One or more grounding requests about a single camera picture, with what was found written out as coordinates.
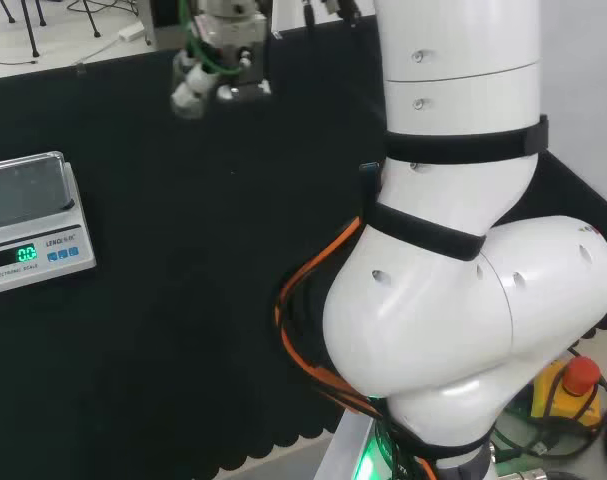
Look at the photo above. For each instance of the black tripod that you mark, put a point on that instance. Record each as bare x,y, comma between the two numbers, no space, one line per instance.
31,30

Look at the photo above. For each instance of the white power adapter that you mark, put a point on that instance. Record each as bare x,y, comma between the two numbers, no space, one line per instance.
132,33

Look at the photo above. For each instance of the electronic balance with steel pan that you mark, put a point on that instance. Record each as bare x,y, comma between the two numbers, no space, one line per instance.
30,235

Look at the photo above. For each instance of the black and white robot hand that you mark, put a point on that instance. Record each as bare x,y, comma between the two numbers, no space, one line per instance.
243,55

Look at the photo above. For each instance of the black bench cloth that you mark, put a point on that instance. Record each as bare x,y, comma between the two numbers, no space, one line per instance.
173,250

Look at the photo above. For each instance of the yellow box red stop button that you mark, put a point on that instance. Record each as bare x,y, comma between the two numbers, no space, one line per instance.
568,395

